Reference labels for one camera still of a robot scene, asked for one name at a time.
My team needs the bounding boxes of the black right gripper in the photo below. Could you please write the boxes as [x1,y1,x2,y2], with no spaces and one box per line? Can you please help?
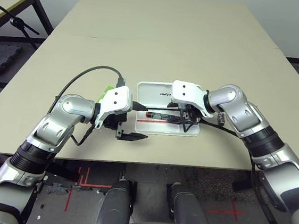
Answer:
[166,103,203,136]

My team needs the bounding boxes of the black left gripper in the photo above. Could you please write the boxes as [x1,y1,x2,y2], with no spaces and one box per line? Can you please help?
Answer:
[101,98,151,144]

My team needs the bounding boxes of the black marker red cap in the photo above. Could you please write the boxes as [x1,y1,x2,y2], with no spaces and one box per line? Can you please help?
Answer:
[145,111,177,122]

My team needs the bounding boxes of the white pencil case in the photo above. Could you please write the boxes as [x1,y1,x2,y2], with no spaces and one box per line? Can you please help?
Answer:
[132,79,205,139]

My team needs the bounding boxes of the green highlighter pen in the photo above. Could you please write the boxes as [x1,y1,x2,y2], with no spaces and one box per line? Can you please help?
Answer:
[98,85,115,101]

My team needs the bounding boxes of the red floor tape lines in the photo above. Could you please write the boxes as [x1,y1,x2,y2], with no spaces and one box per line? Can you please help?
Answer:
[64,164,114,217]

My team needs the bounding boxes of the black table leg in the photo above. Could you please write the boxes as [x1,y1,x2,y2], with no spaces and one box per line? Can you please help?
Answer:
[233,168,253,193]

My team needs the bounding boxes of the grey robot left leg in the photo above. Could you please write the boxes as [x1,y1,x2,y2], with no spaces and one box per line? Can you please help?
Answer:
[97,176,137,224]

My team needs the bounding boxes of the grey robot leg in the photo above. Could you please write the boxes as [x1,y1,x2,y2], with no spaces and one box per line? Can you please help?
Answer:
[164,182,214,224]
[97,176,137,224]

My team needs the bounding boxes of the grey robot right leg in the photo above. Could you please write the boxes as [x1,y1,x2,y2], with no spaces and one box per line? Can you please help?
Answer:
[164,182,214,224]

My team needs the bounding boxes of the red floor tape cross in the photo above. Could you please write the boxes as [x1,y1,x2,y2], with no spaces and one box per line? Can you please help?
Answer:
[206,195,245,223]

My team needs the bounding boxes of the black tripod stand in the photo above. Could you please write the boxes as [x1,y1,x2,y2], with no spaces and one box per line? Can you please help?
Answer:
[0,0,44,50]

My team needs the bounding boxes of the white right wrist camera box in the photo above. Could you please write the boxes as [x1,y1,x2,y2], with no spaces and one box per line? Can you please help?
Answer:
[169,79,217,118]

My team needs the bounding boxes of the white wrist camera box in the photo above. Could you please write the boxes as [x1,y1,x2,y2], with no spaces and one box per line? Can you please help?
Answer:
[94,83,136,132]
[169,79,217,118]

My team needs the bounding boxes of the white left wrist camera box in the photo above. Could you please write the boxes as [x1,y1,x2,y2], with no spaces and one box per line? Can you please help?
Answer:
[94,83,136,132]

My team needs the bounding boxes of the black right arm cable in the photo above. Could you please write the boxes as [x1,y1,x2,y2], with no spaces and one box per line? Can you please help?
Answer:
[188,118,299,224]

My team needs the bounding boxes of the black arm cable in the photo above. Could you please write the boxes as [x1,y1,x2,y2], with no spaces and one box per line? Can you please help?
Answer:
[44,60,128,151]
[188,118,299,224]

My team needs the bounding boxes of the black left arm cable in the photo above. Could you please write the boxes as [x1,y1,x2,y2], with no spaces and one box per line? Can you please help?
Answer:
[44,60,128,151]

